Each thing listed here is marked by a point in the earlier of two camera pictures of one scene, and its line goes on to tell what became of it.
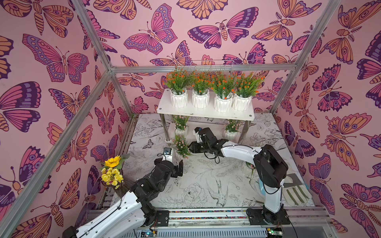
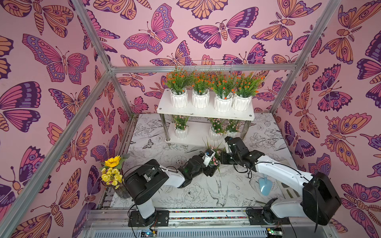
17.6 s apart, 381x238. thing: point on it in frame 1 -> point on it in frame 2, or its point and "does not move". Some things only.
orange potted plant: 178,81 does not move
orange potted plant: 223,86 does not move
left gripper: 176,173 -> 210,171
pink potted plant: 231,127 does not move
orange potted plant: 200,91 does not move
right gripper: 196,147 -> 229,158
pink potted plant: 181,125 does not move
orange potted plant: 245,86 does not move
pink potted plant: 181,146 -> 218,129
